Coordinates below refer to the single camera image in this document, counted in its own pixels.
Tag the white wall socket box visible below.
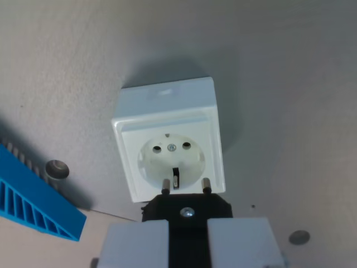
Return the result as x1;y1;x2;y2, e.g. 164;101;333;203
110;76;227;204

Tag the black two-pin plug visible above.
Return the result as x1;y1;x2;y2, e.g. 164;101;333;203
141;178;234;268

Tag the blue ribbed plastic wedge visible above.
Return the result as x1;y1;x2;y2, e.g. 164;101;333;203
0;143;88;242

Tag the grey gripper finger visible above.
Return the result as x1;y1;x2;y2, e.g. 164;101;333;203
206;217;288;268
98;220;170;268

